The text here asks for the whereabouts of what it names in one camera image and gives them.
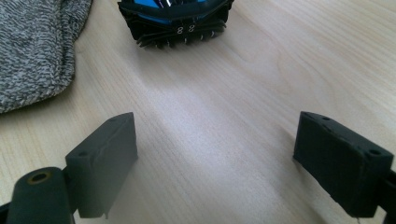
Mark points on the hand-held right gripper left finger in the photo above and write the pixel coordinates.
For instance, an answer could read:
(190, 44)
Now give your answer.
(102, 165)

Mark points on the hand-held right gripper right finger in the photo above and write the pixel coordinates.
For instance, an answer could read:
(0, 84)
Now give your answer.
(342, 168)

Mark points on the grey terry cloth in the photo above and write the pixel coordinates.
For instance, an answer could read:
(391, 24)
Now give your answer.
(34, 53)

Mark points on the blue toy car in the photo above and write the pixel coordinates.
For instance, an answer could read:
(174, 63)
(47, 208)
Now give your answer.
(177, 31)

